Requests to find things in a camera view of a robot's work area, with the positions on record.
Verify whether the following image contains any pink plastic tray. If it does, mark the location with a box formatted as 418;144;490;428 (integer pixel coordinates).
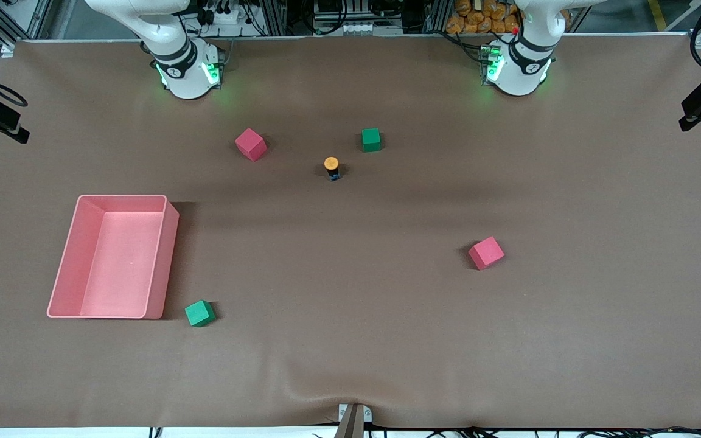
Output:
46;194;180;320

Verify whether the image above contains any pink foam cube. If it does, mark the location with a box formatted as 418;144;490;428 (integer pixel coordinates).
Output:
469;236;506;271
234;128;268;162

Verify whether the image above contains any bag of orange snacks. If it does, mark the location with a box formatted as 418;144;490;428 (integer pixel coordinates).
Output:
446;0;521;35

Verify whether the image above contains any white power strip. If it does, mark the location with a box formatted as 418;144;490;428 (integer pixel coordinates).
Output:
201;5;243;25

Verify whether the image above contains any white terminal strip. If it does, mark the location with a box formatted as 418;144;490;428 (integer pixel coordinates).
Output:
340;22;403;35

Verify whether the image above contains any black electronics box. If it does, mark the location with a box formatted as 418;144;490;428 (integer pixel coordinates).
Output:
313;0;354;20

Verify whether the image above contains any aluminium frame post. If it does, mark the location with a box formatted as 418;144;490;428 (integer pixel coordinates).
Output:
425;0;452;34
260;0;287;36

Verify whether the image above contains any metal clamp bracket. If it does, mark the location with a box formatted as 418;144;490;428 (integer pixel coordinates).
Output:
333;403;373;438

